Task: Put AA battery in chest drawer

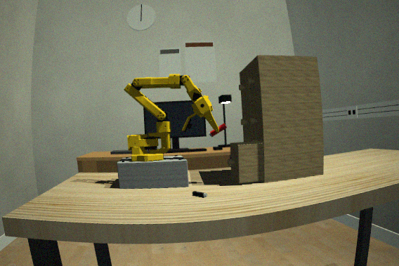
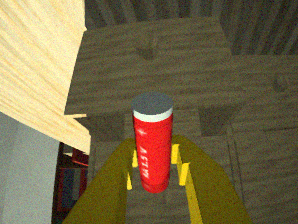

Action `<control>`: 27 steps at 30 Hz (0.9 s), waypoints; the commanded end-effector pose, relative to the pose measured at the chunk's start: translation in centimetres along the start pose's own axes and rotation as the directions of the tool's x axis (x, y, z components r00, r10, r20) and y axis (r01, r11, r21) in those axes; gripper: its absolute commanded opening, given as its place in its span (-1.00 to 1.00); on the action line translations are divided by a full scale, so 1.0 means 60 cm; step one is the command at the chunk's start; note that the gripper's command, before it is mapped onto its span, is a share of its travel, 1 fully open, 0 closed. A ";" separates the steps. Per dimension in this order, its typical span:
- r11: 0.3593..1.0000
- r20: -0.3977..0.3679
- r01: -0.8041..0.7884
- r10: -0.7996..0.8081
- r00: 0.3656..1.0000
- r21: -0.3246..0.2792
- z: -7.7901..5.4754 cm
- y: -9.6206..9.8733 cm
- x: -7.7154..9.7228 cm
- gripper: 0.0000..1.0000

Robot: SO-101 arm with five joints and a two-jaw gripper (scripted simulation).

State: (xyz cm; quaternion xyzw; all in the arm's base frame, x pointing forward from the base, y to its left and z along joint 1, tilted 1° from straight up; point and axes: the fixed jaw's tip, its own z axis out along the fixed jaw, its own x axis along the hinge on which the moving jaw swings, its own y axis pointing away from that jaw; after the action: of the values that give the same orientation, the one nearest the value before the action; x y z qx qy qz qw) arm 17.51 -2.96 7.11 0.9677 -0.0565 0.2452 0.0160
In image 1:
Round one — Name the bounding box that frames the red aa battery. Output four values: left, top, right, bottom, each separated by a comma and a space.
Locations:
209, 124, 227, 137

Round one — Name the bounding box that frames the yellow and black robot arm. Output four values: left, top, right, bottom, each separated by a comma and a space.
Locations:
124, 74, 203, 161

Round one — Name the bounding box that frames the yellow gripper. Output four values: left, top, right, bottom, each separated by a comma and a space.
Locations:
182, 95, 219, 132

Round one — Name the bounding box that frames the black aa battery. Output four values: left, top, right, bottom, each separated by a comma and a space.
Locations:
192, 191, 207, 197

